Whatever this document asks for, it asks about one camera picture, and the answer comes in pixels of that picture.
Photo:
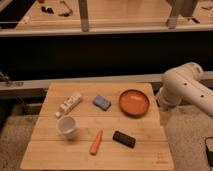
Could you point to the orange ceramic bowl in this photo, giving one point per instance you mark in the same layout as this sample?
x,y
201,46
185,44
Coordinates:
x,y
133,103

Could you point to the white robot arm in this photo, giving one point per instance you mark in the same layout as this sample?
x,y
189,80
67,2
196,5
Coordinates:
x,y
183,83

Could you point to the blue sponge block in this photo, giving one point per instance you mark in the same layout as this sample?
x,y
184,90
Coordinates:
x,y
101,102

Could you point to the white plastic bottle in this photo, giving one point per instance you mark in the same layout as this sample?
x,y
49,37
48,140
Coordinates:
x,y
68,104

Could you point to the black rectangular block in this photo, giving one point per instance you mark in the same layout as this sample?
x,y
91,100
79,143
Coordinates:
x,y
124,139

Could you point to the orange carrot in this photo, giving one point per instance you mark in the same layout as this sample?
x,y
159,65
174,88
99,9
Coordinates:
x,y
96,143

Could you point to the wooden board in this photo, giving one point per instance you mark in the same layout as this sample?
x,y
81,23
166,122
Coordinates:
x,y
49,151

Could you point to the black object on far table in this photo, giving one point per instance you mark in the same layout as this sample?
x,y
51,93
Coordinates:
x,y
47,9

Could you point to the metal clamp at left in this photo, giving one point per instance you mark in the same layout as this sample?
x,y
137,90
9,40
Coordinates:
x,y
8,82

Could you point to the grey metal post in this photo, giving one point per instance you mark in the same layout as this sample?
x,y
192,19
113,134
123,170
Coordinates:
x,y
83,10
176,7

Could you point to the grey metal post right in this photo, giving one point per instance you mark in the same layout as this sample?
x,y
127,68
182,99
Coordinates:
x,y
176,7

